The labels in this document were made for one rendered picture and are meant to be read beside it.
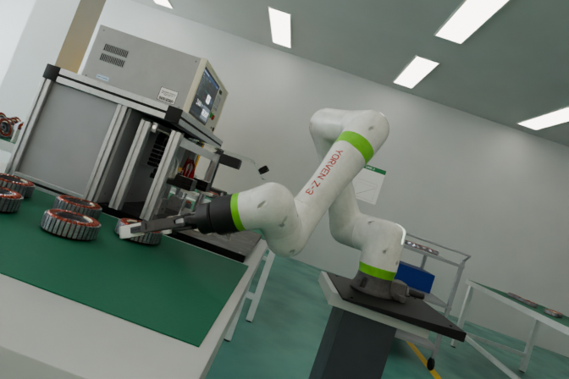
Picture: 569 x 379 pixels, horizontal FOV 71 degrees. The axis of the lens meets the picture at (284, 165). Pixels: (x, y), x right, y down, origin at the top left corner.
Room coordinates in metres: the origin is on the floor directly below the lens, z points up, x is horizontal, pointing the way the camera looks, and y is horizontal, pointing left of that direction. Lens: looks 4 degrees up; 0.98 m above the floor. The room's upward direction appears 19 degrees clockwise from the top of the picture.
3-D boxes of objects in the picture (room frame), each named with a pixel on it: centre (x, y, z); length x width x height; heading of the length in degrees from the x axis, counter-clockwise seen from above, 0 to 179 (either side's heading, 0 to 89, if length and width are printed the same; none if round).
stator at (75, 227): (0.86, 0.39, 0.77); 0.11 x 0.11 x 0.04
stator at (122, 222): (1.02, 0.29, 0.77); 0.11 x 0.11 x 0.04
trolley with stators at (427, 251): (3.76, -1.43, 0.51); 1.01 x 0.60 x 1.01; 177
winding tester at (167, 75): (1.53, 0.55, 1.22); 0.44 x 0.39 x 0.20; 177
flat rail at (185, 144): (1.51, 0.33, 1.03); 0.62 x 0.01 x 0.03; 177
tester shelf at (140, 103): (1.52, 0.55, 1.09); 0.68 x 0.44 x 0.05; 177
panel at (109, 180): (1.52, 0.48, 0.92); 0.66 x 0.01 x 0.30; 177
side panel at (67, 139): (1.20, 0.64, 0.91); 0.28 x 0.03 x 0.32; 87
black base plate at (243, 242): (1.51, 0.24, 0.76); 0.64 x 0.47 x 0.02; 177
